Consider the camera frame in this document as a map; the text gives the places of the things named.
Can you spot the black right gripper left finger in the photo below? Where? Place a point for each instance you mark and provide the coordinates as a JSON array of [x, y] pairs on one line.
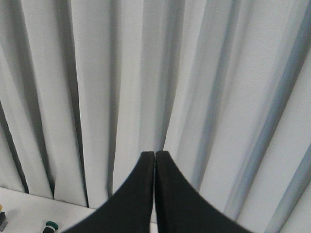
[[129, 209]]

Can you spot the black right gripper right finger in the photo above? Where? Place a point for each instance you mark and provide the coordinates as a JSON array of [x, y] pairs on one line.
[[179, 208]]

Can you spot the green push button lying down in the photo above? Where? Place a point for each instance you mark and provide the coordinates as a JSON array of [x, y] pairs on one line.
[[51, 227]]

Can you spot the upright yellow push button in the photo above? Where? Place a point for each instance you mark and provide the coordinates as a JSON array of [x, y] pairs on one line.
[[3, 219]]

